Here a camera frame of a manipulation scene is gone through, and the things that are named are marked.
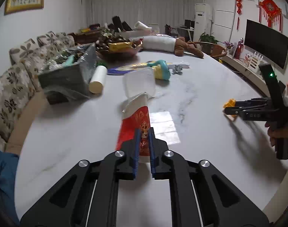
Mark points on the white paper roll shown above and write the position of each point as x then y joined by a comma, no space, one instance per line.
98,80

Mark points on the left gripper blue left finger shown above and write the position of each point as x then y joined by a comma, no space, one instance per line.
119,165

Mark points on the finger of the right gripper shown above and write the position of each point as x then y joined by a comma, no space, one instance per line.
252,102
247,111

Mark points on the red fire extinguisher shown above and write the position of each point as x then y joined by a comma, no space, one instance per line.
239,49

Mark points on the white curtains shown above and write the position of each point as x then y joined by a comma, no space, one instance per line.
161,12

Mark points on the yellow toy excavator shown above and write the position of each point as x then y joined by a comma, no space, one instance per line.
230,103

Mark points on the white storage box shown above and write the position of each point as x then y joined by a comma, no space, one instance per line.
135,34

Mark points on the clear plastic container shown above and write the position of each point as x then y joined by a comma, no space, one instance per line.
139,81

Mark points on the wooden armchair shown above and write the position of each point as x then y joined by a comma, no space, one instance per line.
213,50

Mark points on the teal round toy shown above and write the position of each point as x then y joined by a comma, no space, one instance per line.
161,69

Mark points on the green wrapped box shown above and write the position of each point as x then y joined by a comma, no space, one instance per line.
66,77

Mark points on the red chinese knot decoration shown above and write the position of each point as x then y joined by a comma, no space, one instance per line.
271,12

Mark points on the black flat television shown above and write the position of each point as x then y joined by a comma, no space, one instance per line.
267,41

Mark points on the clear plastic jar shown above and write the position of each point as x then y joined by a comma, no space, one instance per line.
154,28

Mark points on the blue cloth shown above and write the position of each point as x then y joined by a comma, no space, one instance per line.
8,168

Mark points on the white pillow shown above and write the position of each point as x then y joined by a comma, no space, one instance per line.
159,43

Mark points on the dark fruit bowl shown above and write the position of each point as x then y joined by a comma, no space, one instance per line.
120,51

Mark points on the brown plush toy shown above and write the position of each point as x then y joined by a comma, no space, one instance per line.
182,46

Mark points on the potted green plant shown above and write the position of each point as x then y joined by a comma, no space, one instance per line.
208,38

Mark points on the floral patterned sofa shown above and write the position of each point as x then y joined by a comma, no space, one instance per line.
19,83

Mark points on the crumpled foil ball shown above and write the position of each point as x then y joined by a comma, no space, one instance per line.
177,69

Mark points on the white standing air conditioner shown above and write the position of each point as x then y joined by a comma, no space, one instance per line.
203,20

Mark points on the red white paper cup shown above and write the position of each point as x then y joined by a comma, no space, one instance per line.
135,116

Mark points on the right hand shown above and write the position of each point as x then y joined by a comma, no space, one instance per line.
275,133

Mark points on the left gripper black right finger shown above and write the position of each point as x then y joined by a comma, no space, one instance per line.
167,164

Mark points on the white tv cabinet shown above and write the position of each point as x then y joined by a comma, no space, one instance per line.
256,79

